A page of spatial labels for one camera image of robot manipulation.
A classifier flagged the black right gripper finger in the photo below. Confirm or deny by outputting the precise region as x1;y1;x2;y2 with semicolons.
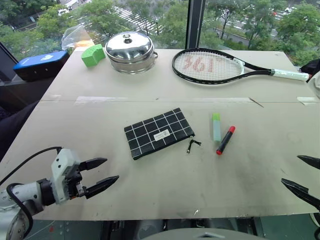
280;177;320;211
296;154;320;171

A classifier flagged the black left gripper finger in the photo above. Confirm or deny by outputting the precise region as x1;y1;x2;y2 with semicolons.
79;157;108;173
84;175;120;200

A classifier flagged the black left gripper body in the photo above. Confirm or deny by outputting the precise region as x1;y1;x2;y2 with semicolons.
65;161;88;200

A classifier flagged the black grid pencil pouch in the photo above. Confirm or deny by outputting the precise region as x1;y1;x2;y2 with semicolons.
123;107;203;161

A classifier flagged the blue and black box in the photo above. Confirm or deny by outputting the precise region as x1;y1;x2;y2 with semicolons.
12;50;70;82

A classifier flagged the black red-capped marker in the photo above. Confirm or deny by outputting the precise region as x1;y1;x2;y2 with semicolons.
215;125;236;156

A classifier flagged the green highlighter pen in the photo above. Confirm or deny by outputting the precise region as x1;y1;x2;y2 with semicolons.
211;112;222;143

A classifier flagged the green foam block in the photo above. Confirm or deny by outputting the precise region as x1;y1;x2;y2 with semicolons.
81;43;107;68

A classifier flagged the stainless steel lidded pot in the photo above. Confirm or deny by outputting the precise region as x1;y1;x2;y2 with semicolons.
104;31;159;74

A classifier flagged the clear plastic bag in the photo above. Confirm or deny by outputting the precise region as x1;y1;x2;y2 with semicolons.
61;25;92;51

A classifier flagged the black white tennis racket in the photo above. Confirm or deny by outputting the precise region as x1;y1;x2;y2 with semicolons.
171;47;310;85

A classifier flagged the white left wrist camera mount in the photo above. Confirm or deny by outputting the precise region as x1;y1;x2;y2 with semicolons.
50;148;81;205

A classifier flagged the black window frame post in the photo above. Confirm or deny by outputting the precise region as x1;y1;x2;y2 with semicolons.
184;0;208;50

